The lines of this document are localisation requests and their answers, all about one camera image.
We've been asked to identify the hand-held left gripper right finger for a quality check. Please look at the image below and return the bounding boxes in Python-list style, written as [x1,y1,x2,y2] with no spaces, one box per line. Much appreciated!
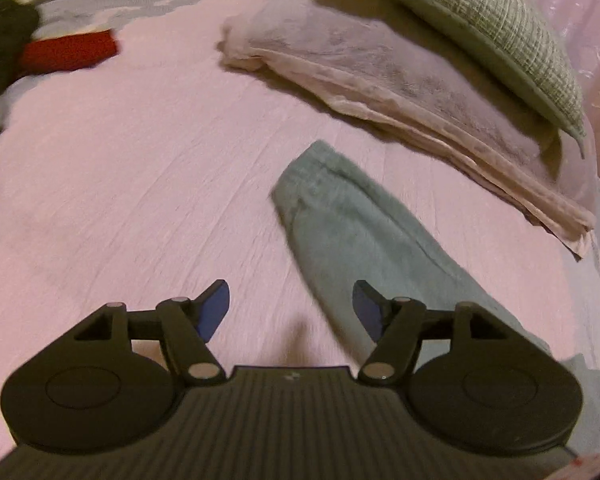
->
[352,280,514,386]

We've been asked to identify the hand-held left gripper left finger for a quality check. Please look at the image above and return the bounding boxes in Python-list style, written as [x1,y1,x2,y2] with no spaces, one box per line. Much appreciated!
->
[72,279,231,387]

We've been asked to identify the green fleece pants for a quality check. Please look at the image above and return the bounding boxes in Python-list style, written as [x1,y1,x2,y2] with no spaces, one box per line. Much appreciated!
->
[271,140,556,363]

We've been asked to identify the pink bed sheet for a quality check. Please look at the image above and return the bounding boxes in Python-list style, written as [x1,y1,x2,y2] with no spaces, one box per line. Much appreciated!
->
[0,0,600,461]

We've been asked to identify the folded pink blanket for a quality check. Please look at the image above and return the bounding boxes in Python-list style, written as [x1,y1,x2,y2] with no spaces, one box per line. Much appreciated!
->
[219,0,598,261]

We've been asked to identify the red cloth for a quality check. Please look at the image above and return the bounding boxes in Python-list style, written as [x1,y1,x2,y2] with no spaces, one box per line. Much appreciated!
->
[20,29,121,73]

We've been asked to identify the green woven pillow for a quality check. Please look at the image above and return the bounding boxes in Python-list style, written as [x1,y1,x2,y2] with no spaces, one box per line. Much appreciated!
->
[332,0,587,158]

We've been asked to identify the black cloth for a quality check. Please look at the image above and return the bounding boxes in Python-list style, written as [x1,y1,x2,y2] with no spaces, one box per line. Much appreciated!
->
[0,0,41,106]

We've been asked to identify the pink curtain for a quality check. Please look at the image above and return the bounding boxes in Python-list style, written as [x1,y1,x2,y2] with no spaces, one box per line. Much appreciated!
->
[525,0,600,186]

